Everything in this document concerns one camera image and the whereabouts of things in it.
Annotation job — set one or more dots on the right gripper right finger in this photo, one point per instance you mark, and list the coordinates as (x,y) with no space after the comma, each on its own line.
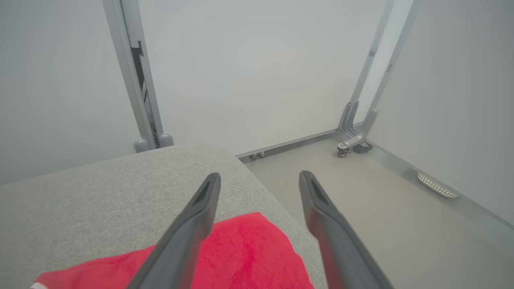
(341,249)

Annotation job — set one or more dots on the white perforated floor piece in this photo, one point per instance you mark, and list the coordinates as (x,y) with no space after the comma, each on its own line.
(437,186)

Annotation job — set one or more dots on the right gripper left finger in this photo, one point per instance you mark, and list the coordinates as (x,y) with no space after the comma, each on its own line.
(180,245)

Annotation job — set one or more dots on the wide white partition panel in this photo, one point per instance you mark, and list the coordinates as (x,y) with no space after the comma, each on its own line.
(48,80)

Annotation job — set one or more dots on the red number 23 jersey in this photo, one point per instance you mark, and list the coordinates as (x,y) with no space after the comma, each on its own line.
(249,257)

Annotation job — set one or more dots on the black caster wheel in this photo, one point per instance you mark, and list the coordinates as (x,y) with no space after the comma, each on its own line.
(343,152)
(362,147)

